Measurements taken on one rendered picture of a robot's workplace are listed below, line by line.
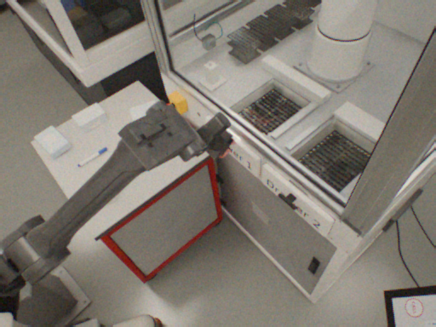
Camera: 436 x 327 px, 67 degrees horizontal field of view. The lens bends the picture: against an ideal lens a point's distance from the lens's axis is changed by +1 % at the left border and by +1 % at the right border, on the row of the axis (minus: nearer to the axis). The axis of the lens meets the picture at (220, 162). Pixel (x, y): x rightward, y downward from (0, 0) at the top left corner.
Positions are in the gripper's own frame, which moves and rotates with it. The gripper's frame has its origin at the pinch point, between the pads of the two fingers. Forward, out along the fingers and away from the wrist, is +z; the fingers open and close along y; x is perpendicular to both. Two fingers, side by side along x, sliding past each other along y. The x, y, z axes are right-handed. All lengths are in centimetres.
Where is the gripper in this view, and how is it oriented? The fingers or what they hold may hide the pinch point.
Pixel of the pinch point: (231, 146)
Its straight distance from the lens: 117.0
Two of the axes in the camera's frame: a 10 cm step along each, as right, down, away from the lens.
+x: -6.2, -6.1, 4.9
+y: 5.5, -7.8, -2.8
